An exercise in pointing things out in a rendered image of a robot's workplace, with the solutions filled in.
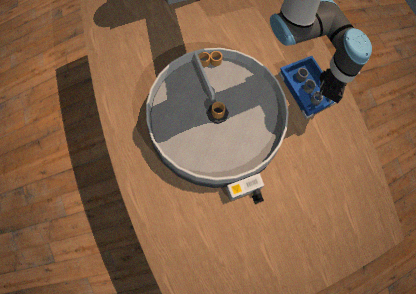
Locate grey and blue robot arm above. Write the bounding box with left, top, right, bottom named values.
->
left=270, top=0, right=372, bottom=83

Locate bronze bushing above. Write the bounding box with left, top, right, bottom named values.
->
left=211, top=102, right=225, bottom=119
left=198, top=52, right=210, bottom=67
left=210, top=51, right=222, bottom=66

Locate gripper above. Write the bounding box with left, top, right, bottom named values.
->
left=319, top=69, right=347, bottom=104

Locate grey metal ring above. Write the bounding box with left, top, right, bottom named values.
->
left=296, top=68, right=308, bottom=82
left=311, top=91, right=323, bottom=106
left=303, top=79, right=316, bottom=94

